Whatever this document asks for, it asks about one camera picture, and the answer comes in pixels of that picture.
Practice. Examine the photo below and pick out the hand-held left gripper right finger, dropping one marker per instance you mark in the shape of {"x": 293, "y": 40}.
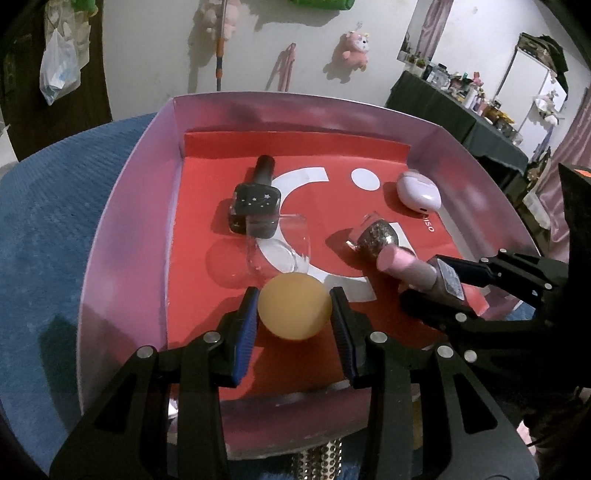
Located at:
{"x": 344, "y": 337}

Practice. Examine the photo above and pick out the clear plastic cup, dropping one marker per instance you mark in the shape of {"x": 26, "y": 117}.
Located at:
{"x": 281, "y": 249}

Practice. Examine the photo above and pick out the green plush toy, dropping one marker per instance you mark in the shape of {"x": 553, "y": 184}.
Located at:
{"x": 85, "y": 3}

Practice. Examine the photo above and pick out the dark star-print nail polish bottle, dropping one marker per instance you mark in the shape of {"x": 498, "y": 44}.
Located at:
{"x": 256, "y": 198}

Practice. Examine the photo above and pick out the hanging plastic bag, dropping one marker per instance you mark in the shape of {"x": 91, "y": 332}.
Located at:
{"x": 57, "y": 69}

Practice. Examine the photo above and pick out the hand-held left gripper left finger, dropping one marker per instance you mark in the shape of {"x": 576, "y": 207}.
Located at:
{"x": 247, "y": 332}

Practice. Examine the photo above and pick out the pale pink plush toy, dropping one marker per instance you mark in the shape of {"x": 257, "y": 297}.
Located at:
{"x": 224, "y": 14}

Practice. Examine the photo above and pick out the red paper sheet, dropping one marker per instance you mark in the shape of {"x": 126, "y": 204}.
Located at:
{"x": 207, "y": 277}

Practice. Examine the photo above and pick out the pink cardboard box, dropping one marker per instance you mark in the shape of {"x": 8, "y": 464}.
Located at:
{"x": 134, "y": 230}

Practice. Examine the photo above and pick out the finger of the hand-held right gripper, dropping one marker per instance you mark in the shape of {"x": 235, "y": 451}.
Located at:
{"x": 429, "y": 307}
{"x": 466, "y": 268}

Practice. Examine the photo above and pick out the cluster of cosmetics bottles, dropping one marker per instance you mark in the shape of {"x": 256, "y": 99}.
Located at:
{"x": 466, "y": 90}

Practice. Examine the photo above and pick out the green printed bag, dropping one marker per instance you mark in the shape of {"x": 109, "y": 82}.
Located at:
{"x": 323, "y": 3}

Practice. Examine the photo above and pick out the dark wooden door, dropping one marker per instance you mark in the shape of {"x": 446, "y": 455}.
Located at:
{"x": 27, "y": 115}

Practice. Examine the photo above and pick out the glitter nail polish bottle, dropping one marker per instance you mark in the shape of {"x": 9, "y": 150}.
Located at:
{"x": 376, "y": 233}

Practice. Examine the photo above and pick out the white earbud case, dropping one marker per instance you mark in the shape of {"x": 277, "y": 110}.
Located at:
{"x": 418, "y": 191}

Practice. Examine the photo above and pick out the pink curtain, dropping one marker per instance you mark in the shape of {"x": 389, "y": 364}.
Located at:
{"x": 570, "y": 175}

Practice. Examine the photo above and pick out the studded silver cap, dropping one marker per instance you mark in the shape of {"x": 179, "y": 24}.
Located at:
{"x": 318, "y": 459}

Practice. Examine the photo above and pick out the dark green covered table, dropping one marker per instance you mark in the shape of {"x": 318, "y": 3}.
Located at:
{"x": 443, "y": 115}

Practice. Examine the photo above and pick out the orange-tipped mop stick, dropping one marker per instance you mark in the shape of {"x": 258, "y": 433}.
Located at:
{"x": 220, "y": 60}

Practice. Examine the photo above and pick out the pink-capped nail polish bottle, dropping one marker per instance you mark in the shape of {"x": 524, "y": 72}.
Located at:
{"x": 406, "y": 267}

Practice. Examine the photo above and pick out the pink plush toy with horn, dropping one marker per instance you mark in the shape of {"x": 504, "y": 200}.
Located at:
{"x": 355, "y": 50}

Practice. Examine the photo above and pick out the wall mirror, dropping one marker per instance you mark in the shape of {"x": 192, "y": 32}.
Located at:
{"x": 418, "y": 32}

